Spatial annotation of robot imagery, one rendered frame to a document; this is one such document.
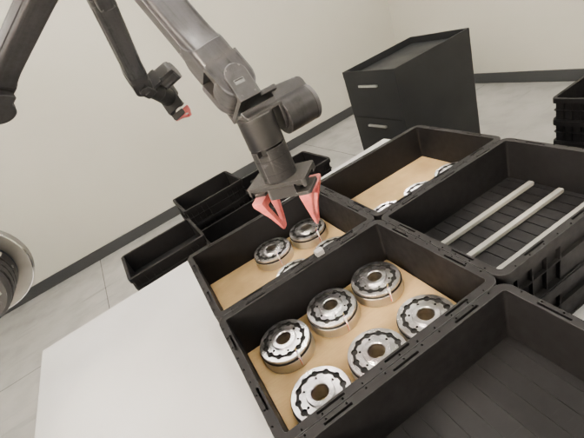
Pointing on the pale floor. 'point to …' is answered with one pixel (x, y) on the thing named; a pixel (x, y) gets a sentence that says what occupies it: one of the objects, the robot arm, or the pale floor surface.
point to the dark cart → (414, 87)
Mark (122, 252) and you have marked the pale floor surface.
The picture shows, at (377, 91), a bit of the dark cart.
